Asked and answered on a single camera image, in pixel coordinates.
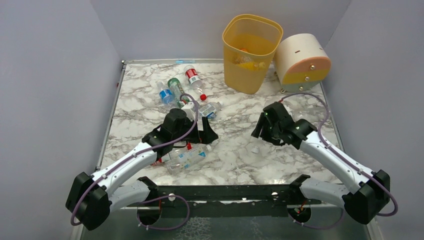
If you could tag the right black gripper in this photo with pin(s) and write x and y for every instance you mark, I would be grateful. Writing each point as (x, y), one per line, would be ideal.
(265, 125)

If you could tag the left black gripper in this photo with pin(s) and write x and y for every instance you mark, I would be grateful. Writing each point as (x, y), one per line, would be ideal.
(205, 133)

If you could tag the orange cap juice bottle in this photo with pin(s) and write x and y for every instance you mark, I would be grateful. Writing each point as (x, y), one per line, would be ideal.
(243, 58)

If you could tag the green label crushed bottle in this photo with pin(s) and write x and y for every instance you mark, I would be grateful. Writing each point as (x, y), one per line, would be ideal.
(257, 149)

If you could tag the yellow juice bottle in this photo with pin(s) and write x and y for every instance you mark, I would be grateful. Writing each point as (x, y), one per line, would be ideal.
(254, 66)

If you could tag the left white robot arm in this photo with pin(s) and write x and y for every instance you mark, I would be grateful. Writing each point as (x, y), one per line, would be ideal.
(92, 197)

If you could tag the yellow mesh plastic bin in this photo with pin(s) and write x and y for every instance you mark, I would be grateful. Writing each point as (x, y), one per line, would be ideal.
(249, 45)

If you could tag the crushed clear water bottle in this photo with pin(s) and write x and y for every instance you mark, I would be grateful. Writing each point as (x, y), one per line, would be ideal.
(210, 110)

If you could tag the green label tall bottle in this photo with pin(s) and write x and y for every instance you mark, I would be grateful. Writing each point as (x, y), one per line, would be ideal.
(176, 89)

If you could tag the blue white label bottle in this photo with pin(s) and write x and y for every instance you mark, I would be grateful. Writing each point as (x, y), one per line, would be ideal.
(188, 159)

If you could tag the blue label clear bottle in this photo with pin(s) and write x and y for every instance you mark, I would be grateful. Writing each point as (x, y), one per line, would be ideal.
(165, 94)

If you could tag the red label clear bottle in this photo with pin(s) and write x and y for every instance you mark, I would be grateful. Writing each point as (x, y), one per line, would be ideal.
(195, 81)

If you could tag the red label bottle near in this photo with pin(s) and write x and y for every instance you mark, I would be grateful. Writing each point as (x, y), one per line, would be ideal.
(173, 154)

